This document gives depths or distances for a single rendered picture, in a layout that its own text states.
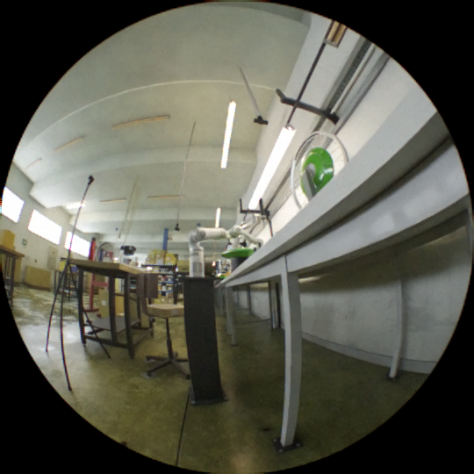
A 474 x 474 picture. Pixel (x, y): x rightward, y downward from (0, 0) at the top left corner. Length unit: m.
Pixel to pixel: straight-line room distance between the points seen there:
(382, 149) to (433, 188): 0.08
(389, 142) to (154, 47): 3.06
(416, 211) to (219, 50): 2.89
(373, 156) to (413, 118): 0.07
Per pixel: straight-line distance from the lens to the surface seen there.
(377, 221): 0.26
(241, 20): 2.95
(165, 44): 3.04
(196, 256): 0.99
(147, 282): 1.32
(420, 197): 0.23
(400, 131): 0.20
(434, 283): 1.17
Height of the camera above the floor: 0.78
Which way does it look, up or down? 18 degrees up
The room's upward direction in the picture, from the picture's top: 3 degrees counter-clockwise
